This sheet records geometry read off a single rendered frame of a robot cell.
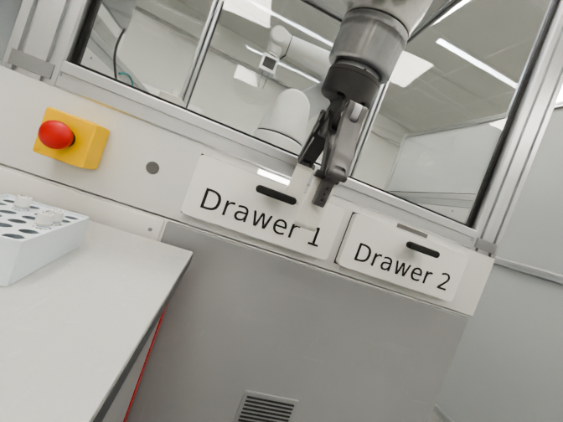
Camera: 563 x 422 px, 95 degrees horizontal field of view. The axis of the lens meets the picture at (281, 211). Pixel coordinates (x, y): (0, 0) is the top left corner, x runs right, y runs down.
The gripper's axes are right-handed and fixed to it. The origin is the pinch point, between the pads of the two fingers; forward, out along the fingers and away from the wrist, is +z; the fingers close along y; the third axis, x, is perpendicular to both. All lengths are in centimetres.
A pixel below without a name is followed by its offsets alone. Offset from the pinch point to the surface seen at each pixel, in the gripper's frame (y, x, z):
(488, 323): 75, -155, 41
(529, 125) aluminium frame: 17, -47, -33
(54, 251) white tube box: -13.0, 24.6, 10.2
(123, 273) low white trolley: -11.1, 18.6, 11.9
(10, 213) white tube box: -12.2, 29.3, 8.1
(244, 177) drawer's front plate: 8.3, 9.3, 0.1
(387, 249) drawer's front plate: 7.6, -23.1, 3.6
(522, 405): 44, -158, 64
